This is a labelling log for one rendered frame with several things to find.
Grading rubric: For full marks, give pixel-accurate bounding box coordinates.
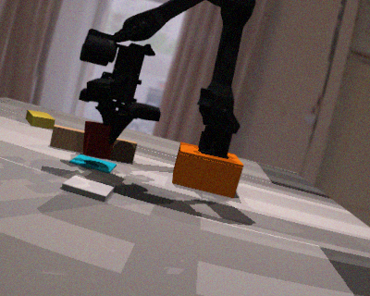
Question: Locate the white flat block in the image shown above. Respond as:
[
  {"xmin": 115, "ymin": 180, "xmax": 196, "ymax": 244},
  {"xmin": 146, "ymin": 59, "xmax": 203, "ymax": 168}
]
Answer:
[{"xmin": 61, "ymin": 174, "xmax": 116, "ymax": 202}]

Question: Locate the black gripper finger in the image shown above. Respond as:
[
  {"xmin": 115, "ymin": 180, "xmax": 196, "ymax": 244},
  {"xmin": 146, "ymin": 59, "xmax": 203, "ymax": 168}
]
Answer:
[
  {"xmin": 108, "ymin": 112, "xmax": 137, "ymax": 144},
  {"xmin": 95, "ymin": 106, "xmax": 117, "ymax": 126}
]

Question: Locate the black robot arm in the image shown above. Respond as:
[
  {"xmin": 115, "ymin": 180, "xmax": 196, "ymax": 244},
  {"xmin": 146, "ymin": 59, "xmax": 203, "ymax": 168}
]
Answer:
[{"xmin": 80, "ymin": 0, "xmax": 255, "ymax": 159}]

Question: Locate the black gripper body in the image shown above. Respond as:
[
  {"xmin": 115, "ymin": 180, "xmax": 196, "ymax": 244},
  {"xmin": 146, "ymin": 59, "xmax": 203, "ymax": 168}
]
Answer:
[{"xmin": 79, "ymin": 69, "xmax": 161, "ymax": 121}]

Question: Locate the yellow block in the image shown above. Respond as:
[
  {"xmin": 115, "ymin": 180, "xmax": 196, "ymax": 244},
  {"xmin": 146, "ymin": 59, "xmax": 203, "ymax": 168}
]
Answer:
[{"xmin": 26, "ymin": 110, "xmax": 55, "ymax": 129}]

